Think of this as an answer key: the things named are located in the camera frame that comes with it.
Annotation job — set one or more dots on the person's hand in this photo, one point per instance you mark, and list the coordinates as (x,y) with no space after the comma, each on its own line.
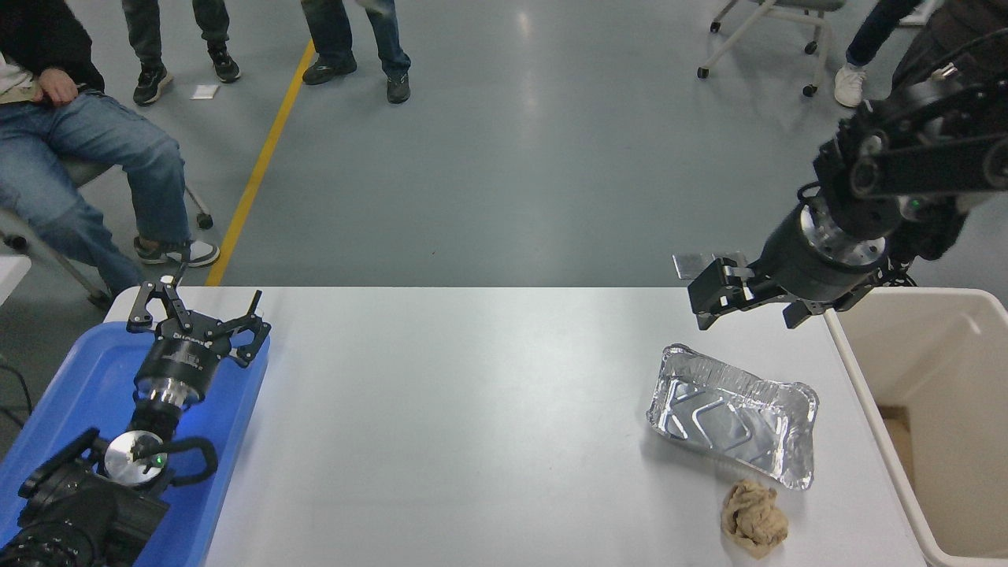
(59,88)

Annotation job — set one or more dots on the small white table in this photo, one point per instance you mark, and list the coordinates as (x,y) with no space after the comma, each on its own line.
(12,276)

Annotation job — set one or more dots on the large pale bin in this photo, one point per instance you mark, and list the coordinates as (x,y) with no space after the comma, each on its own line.
(961,394)

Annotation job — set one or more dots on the white chair with casters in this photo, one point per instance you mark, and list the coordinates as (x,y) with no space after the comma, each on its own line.
(748,27)

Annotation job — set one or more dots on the grey chair with casters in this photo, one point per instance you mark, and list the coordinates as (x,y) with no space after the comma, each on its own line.
(79,169)

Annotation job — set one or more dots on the blue plastic tray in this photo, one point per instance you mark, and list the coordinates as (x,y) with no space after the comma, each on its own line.
(79,378)

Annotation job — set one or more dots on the white paper slip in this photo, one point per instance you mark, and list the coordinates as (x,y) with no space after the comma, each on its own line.
(205,93)

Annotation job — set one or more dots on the silver foil tray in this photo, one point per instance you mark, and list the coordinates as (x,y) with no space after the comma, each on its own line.
(732,417)

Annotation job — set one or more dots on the clear floor plate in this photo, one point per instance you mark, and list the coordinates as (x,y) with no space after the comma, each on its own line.
(689,266)
(731,257)

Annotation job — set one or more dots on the crumpled tan paper ball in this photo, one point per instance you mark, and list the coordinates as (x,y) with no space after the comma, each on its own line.
(754,520)

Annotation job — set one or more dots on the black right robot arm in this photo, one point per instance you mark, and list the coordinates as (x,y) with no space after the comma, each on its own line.
(921,165)

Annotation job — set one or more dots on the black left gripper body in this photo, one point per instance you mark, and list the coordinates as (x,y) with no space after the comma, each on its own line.
(183,358)

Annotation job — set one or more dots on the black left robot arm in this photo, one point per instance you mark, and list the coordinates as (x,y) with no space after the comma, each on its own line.
(71,512)

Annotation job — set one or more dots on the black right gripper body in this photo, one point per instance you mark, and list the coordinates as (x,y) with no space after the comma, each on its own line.
(811,276)

